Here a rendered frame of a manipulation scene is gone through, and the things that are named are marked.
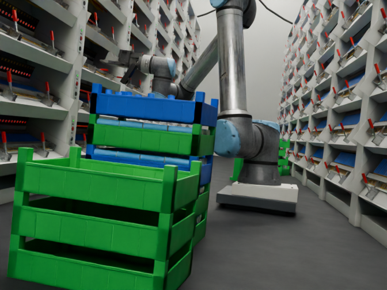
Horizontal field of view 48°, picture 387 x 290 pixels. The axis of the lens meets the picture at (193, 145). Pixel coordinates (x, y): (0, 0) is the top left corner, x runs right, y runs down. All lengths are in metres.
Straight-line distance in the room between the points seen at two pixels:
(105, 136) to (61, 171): 0.36
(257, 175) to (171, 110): 0.83
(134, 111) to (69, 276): 0.47
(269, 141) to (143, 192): 1.17
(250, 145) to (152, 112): 0.74
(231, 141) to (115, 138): 0.67
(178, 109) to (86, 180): 0.38
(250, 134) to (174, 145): 0.72
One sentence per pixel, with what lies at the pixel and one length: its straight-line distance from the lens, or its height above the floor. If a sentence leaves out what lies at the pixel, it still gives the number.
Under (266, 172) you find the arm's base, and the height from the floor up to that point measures 0.16.
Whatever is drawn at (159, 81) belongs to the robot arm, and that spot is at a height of 0.53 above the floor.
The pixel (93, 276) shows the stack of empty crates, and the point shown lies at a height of 0.03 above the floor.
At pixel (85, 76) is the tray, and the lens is 2.04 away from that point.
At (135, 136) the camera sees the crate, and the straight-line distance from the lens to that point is 1.11.
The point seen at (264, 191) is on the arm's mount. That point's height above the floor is 0.09.
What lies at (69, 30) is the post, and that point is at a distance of 1.91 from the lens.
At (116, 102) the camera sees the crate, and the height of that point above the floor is 0.35.
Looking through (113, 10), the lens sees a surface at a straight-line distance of 2.38.
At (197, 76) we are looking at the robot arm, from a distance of 2.17.
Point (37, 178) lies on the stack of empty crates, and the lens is 0.83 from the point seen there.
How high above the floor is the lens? 0.30
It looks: 2 degrees down
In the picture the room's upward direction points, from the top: 6 degrees clockwise
